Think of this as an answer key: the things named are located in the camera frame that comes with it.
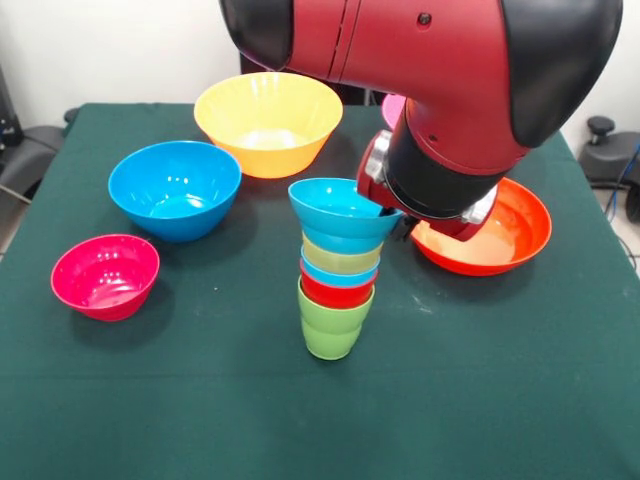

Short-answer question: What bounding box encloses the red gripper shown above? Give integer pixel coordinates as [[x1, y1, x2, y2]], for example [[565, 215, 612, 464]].
[[356, 172, 487, 243]]

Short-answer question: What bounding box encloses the small light blue bowl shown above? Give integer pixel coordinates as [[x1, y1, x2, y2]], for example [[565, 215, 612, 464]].
[[287, 177, 405, 256]]

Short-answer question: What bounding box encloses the yellow cup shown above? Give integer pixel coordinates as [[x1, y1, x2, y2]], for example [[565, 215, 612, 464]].
[[301, 238, 385, 276]]

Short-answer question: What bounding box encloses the red cup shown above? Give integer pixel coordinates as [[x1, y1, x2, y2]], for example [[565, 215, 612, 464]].
[[298, 272, 378, 310]]

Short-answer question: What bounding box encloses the blue cup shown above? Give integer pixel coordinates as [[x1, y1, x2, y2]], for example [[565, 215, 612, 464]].
[[299, 258, 380, 289]]

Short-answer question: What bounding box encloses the green cup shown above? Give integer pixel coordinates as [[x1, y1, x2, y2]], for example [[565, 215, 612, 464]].
[[297, 275, 376, 362]]

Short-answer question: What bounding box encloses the large orange bowl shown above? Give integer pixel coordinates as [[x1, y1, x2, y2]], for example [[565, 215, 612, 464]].
[[193, 71, 344, 180]]

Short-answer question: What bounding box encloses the medium blue bowl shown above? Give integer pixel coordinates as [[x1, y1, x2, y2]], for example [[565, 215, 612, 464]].
[[108, 140, 243, 244]]

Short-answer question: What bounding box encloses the large pink bowl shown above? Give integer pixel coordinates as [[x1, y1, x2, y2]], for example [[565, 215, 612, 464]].
[[381, 93, 407, 130]]

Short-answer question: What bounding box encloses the shallow red-orange bowl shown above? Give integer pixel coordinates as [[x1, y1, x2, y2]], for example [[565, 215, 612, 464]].
[[410, 177, 553, 277]]

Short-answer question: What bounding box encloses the black chair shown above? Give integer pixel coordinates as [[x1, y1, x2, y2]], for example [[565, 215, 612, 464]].
[[578, 115, 640, 224], [0, 64, 81, 201]]

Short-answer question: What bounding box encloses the dark green table cloth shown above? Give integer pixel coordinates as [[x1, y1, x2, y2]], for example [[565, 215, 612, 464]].
[[0, 102, 640, 480]]

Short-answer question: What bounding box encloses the small crimson bowl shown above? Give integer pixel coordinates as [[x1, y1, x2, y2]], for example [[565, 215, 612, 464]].
[[50, 233, 161, 323]]

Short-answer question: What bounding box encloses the blue cable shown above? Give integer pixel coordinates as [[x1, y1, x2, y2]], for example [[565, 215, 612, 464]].
[[603, 143, 640, 217]]

